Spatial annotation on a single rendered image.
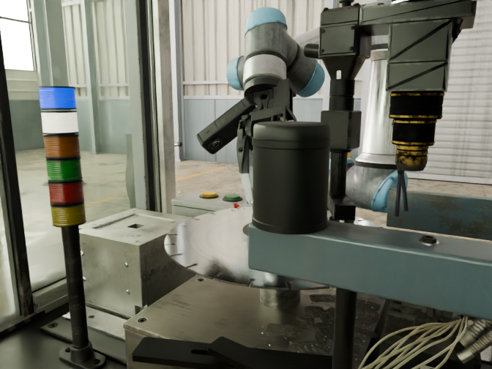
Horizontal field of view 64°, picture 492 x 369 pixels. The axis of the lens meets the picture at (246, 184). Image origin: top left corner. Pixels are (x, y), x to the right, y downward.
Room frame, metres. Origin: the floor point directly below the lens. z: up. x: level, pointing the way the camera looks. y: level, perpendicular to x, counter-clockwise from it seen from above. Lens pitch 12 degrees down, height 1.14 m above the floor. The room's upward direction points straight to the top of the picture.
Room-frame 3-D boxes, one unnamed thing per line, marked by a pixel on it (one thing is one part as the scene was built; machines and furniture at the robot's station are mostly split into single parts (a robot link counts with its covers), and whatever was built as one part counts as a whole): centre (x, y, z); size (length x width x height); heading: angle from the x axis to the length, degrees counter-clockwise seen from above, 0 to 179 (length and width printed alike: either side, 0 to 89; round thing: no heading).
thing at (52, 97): (0.55, 0.25, 1.14); 0.05 x 0.04 x 0.03; 152
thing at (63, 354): (0.55, 0.25, 0.76); 0.09 x 0.03 x 0.03; 62
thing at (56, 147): (0.55, 0.25, 1.08); 0.05 x 0.04 x 0.03; 152
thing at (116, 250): (0.75, 0.22, 0.82); 0.18 x 0.18 x 0.15; 62
